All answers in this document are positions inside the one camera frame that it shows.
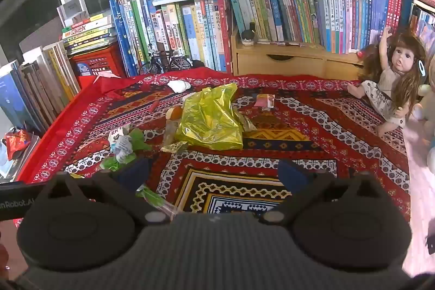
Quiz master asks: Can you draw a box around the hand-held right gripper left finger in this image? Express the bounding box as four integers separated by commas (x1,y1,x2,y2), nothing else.
44,157,169,226

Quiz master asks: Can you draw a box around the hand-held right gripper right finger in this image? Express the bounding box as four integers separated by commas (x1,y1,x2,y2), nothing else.
260,159,386,226

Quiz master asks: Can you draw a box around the green plastic bag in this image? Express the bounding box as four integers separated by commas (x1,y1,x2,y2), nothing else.
100,128,172,209

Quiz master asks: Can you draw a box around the rice snack packet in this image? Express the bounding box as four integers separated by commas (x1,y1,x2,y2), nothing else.
108,130,131,155

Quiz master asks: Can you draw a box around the clear plastic wrapper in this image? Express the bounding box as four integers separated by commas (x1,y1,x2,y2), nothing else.
161,120,189,153

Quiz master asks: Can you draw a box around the yellow plastic bag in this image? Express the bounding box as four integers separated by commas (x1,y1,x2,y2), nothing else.
175,83,245,151

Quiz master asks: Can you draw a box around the row of leaning grey books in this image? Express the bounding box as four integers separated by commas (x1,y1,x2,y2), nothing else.
0,42,81,135

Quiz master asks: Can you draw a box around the row of tall picture books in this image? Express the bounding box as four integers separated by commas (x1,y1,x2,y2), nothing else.
109,0,232,77

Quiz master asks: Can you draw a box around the stack of flat-lying books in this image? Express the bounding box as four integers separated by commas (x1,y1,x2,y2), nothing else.
56,0,117,55

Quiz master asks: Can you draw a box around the row of slim colourful books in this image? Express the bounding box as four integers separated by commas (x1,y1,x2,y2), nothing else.
219,0,322,43

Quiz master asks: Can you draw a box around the row of blue-spined books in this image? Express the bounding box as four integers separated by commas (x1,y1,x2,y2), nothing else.
314,0,413,54

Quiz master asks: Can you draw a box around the red patterned tablecloth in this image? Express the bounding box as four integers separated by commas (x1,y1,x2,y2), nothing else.
14,67,413,229

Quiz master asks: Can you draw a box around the red snack wrapper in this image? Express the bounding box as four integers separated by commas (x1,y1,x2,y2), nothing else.
3,129,33,161

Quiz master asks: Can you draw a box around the orange peel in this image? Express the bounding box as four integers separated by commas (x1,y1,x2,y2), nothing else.
166,107,184,126

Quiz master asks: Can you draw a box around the pink small packet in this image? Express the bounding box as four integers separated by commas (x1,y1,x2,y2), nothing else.
255,93,276,111

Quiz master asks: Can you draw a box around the white crumpled tissue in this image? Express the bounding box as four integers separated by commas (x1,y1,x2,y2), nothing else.
167,80,191,93

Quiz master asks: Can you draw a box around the wooden drawer organiser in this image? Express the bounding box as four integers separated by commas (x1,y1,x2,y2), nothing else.
231,28,366,80

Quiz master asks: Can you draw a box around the black model bicycle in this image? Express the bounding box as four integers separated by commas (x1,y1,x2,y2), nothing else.
139,43,192,75

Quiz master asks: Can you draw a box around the red plastic crate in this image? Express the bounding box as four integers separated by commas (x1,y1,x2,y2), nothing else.
70,42,126,78

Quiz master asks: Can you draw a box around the long-haired doll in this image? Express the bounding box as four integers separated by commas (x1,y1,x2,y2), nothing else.
347,27,429,138

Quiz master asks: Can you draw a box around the small black figurine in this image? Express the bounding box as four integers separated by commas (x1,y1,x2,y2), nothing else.
241,22,255,45

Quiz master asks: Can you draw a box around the pale plush toy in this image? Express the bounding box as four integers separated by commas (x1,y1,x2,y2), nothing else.
413,55,435,155

